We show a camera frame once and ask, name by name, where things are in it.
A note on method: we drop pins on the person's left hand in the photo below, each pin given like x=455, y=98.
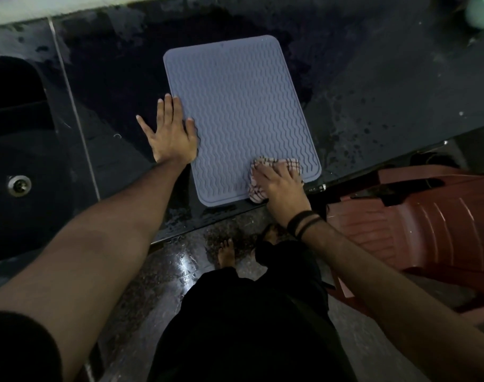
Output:
x=172, y=141

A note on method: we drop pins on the person's right hand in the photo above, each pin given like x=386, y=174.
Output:
x=285, y=194

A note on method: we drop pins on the person's black trousers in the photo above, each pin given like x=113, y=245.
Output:
x=254, y=330

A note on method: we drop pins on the grey ribbed silicone mat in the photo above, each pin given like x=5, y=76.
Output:
x=238, y=95

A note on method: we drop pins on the black sink basin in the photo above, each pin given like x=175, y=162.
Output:
x=23, y=147

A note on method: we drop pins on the red plastic chair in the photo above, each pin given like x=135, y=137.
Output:
x=437, y=234

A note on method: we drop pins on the person's left foot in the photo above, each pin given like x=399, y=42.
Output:
x=226, y=254

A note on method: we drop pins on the person's right foot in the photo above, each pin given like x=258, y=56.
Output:
x=273, y=234

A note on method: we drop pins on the pale green container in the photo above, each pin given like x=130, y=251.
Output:
x=482, y=11

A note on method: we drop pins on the metal sink drain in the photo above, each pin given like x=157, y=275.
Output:
x=19, y=185

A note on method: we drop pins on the person's right forearm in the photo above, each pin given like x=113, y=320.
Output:
x=393, y=306

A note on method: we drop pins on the person's left forearm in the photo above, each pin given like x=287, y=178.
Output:
x=90, y=254

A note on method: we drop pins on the person's black sleeve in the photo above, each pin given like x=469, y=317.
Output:
x=21, y=350

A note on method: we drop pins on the black thread wristband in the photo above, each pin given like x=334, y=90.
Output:
x=303, y=224

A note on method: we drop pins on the checkered pink cleaning cloth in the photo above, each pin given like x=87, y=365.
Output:
x=255, y=192

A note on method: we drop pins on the person's foot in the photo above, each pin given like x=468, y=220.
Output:
x=273, y=234
x=226, y=254

